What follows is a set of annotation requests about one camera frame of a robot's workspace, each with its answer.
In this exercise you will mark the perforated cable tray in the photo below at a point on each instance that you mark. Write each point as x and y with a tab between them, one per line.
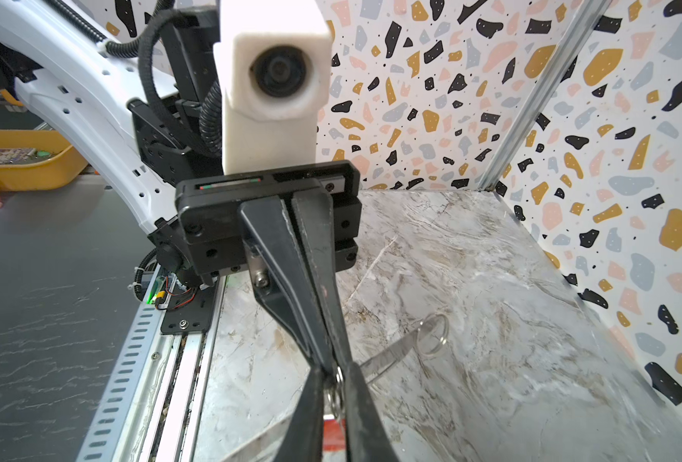
110	421

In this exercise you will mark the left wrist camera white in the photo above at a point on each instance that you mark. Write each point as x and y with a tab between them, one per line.
273	63

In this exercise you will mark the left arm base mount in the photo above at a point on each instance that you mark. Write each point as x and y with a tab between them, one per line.
180	310

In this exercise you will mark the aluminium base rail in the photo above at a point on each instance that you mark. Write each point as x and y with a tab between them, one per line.
164	420

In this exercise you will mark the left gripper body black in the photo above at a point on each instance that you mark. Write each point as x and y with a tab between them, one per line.
208	212

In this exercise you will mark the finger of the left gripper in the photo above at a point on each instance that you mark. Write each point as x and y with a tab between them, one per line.
289	296
313	211

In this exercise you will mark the red key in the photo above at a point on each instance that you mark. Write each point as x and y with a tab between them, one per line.
334	435

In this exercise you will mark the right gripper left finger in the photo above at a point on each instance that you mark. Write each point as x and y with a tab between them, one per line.
303	439

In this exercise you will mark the yellow plastic bin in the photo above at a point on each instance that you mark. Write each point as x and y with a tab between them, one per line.
37	160

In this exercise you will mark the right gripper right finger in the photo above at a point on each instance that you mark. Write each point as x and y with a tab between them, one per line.
366	439

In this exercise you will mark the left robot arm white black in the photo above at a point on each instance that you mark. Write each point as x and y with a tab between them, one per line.
205	125

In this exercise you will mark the metal keyring plate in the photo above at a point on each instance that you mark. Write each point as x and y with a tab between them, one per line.
426	339

